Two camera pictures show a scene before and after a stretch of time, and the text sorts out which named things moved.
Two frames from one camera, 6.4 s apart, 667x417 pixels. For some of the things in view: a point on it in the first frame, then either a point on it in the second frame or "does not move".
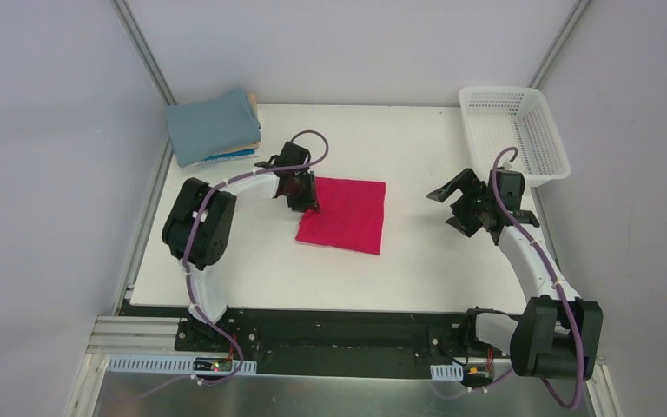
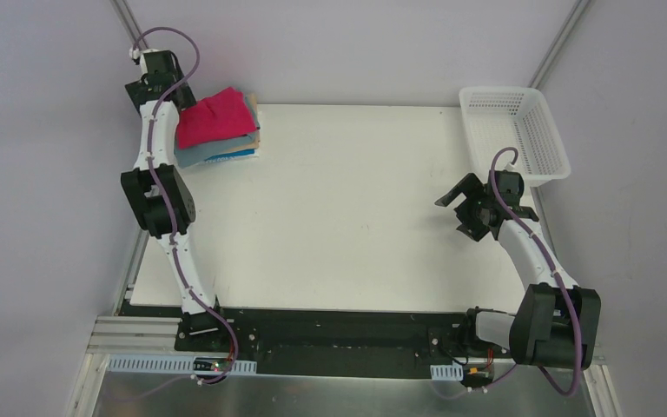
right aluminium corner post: (554, 52) does not move
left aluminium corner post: (140, 45) does not move
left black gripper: (301, 192) -> (140, 89)
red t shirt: (351, 215) -> (223, 115)
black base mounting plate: (311, 341) does not move
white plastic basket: (498, 117) does not move
